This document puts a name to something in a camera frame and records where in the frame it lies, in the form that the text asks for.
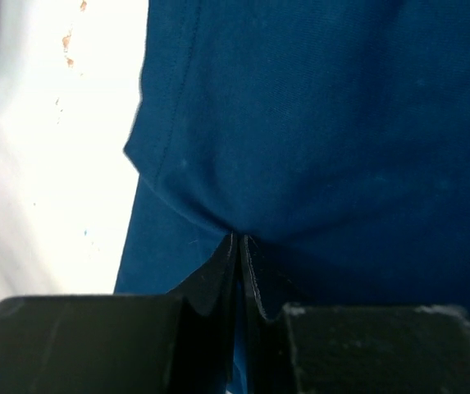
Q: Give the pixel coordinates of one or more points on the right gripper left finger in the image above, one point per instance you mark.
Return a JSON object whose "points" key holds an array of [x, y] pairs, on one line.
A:
{"points": [[178, 342]]}

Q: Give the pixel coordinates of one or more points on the navy blue Mickey t-shirt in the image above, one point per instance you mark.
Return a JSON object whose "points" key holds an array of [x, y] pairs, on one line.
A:
{"points": [[334, 133]]}

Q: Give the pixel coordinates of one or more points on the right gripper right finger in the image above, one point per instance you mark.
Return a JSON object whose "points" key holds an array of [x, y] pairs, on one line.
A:
{"points": [[295, 346]]}

